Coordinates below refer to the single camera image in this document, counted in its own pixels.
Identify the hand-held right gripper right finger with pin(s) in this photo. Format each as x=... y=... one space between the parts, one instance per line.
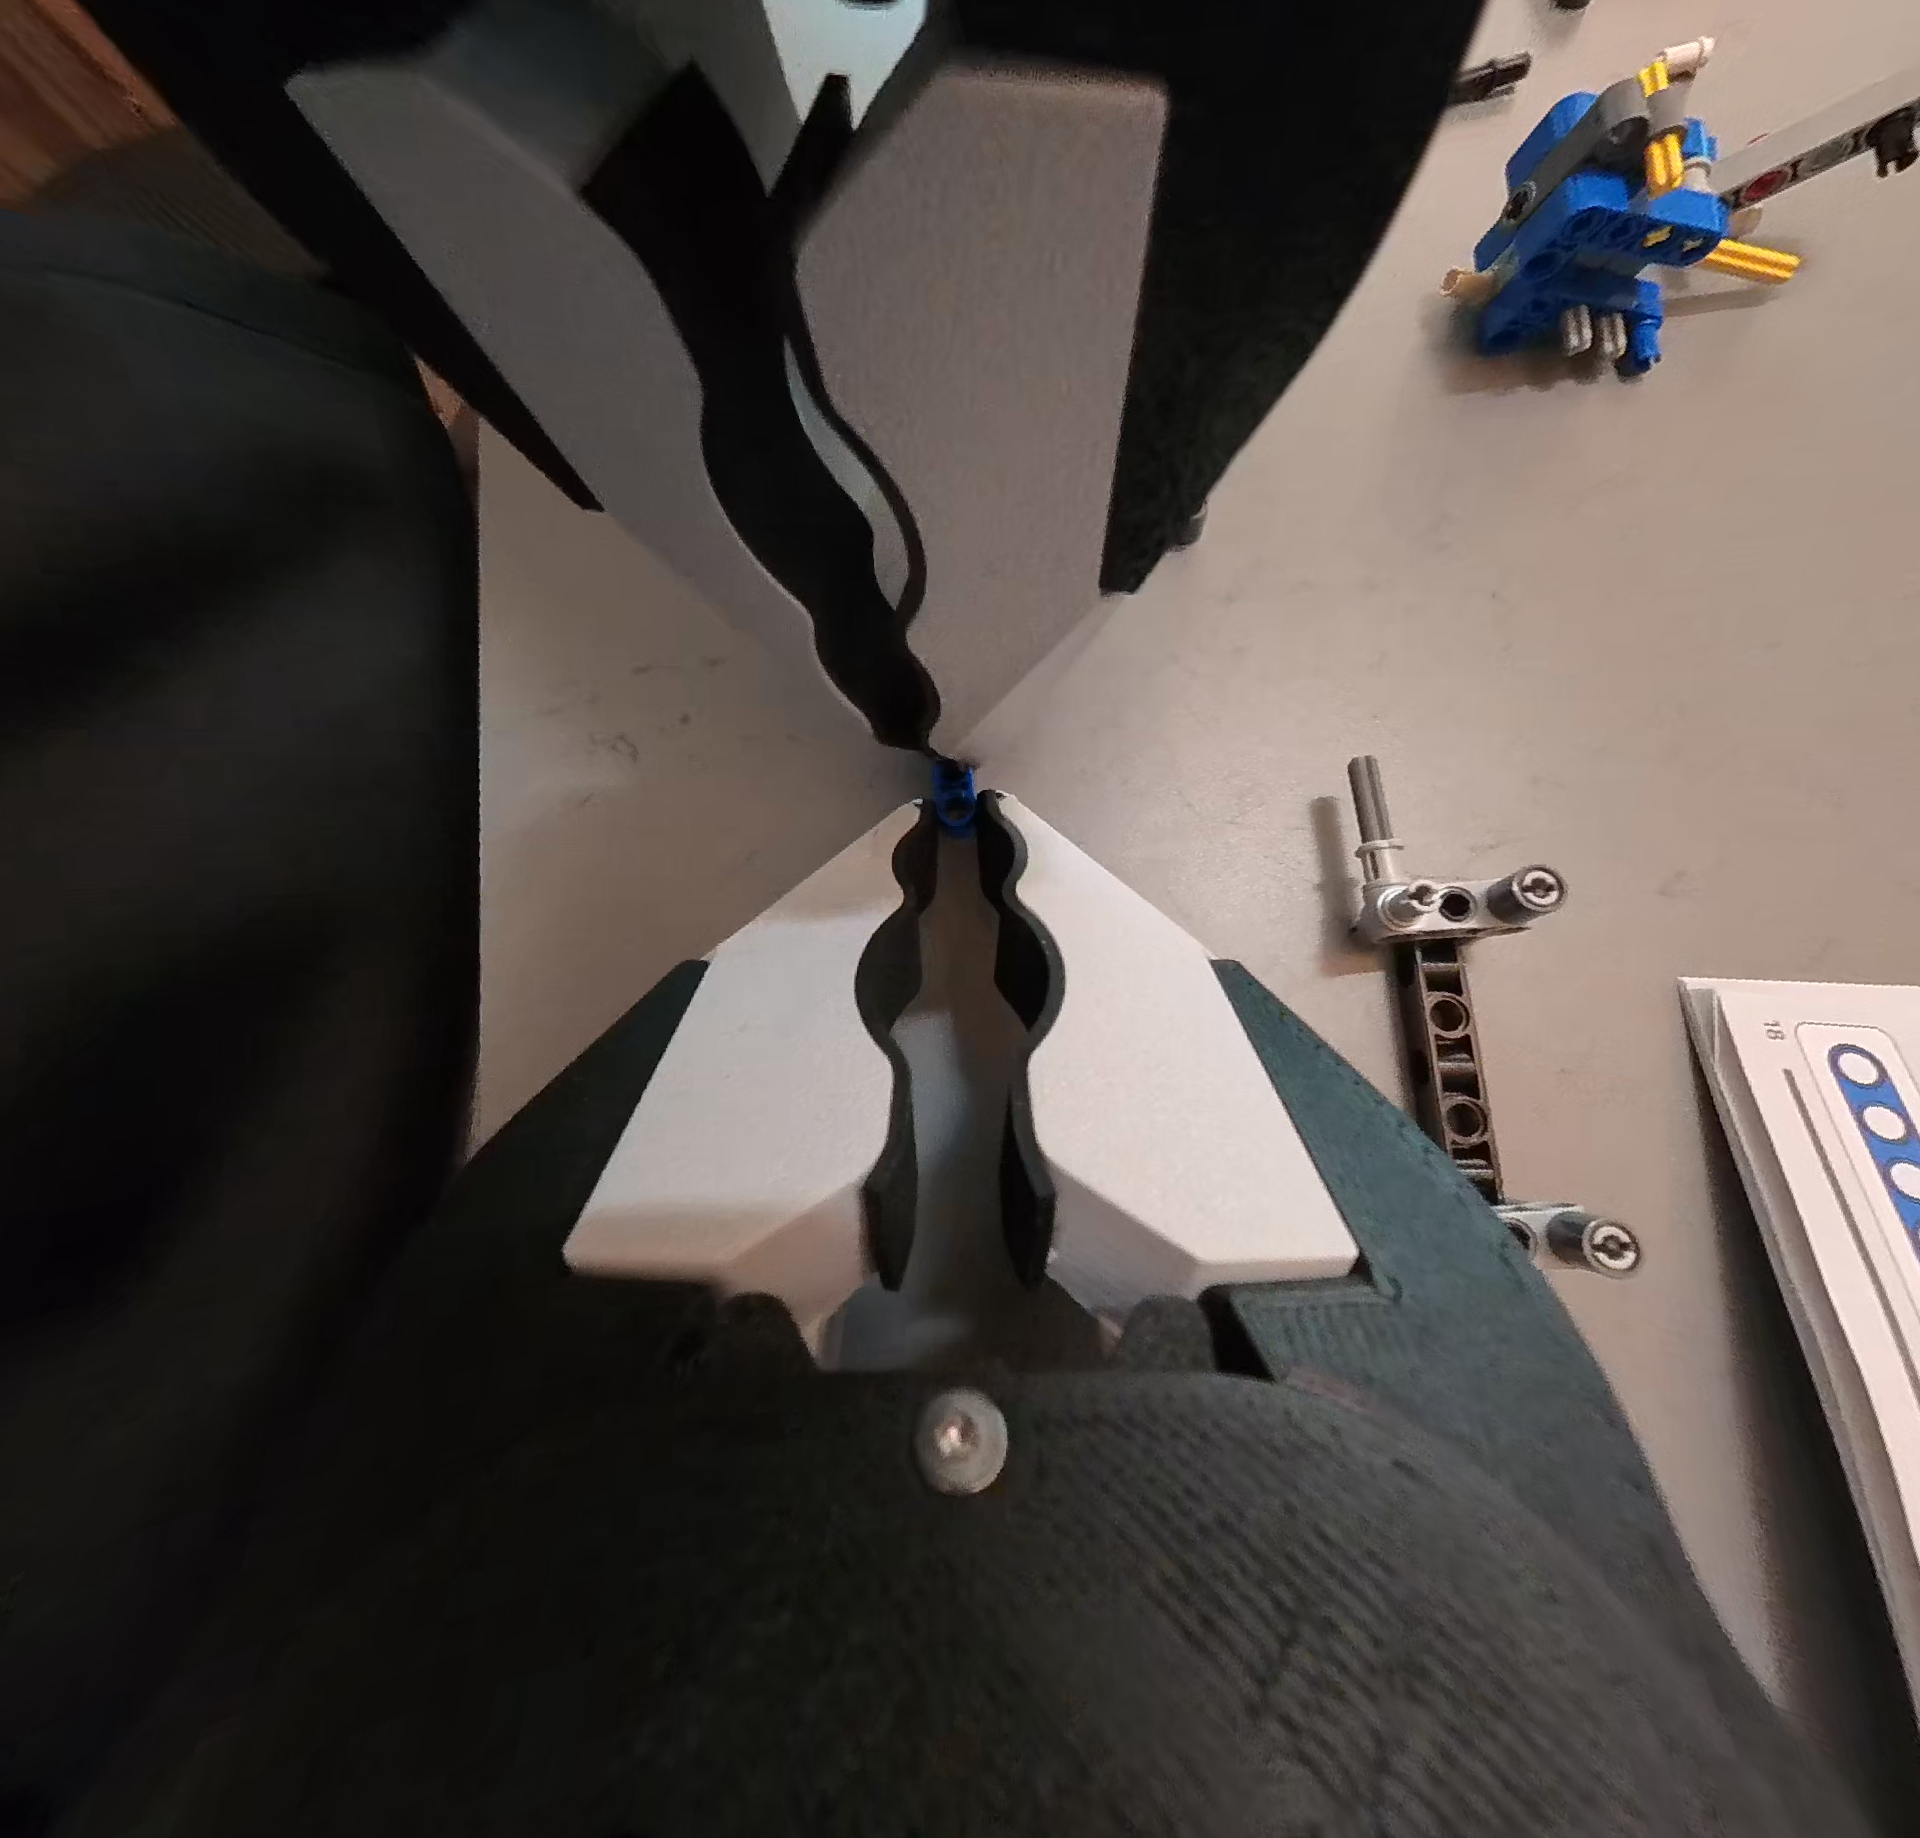
x=1185 y=1119

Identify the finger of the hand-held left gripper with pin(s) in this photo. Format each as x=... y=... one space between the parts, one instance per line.
x=540 y=309
x=1005 y=370

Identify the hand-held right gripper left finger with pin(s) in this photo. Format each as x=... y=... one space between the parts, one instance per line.
x=720 y=1119

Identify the small blue lego pin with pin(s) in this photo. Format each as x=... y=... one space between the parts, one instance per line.
x=951 y=795

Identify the black lego pin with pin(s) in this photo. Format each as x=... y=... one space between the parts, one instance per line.
x=1491 y=76

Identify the grey black lego beam assembly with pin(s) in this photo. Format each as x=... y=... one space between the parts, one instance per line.
x=1446 y=1059

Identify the blue lego sub-assembly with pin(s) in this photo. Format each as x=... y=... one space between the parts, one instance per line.
x=1576 y=220

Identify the lego instruction booklet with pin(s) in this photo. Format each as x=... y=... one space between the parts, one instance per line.
x=1800 y=1269

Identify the person's black clothing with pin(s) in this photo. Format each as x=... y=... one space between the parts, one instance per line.
x=225 y=970

